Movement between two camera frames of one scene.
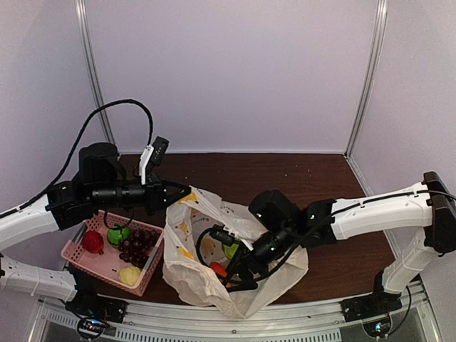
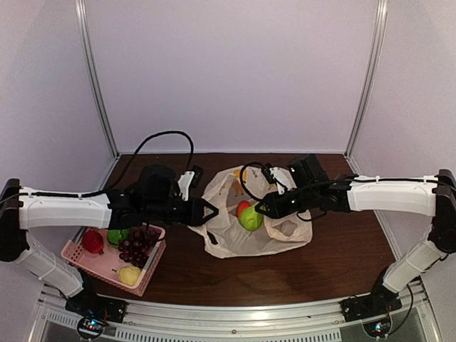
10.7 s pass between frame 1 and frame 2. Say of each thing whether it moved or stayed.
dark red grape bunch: stayed
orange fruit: moved
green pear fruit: moved
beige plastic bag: moved
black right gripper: moved
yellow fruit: stayed
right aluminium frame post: stayed
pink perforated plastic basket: stayed
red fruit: stayed
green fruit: stayed
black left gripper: moved
